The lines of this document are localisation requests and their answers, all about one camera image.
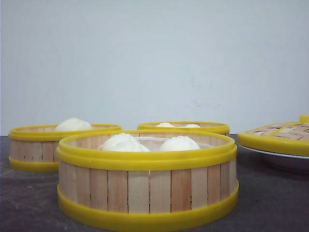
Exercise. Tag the bamboo steamer basket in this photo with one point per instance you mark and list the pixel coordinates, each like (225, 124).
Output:
(33, 148)
(212, 127)
(156, 191)

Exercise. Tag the woven bamboo steamer lid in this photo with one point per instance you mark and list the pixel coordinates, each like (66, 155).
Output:
(289, 138)

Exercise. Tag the rear left white bun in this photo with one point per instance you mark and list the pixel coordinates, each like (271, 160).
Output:
(165, 124)

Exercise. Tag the rear right white bun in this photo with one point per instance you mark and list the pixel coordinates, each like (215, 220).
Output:
(192, 126)

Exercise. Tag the front right white bun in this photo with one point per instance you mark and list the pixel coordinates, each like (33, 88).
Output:
(179, 143)

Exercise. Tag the front left white bun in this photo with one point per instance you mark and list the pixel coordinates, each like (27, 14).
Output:
(123, 142)

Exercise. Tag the white bun in left basket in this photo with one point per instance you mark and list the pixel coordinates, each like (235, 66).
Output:
(73, 124)

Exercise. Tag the white plate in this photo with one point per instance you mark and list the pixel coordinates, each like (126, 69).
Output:
(292, 163)

